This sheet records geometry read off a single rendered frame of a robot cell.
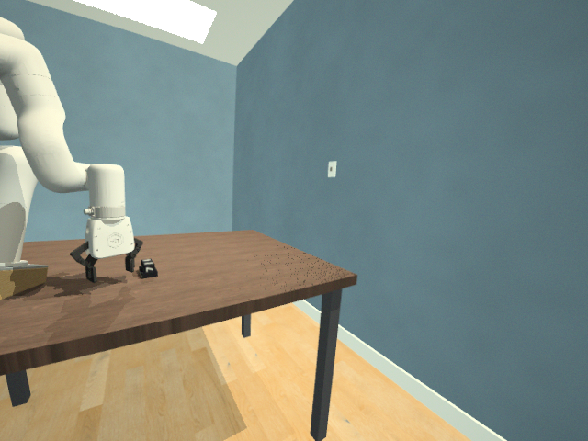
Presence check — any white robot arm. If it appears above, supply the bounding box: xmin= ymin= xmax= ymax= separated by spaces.
xmin=0 ymin=17 xmax=126 ymax=267

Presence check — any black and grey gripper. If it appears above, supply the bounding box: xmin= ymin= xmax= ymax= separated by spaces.
xmin=70 ymin=216 xmax=143 ymax=283

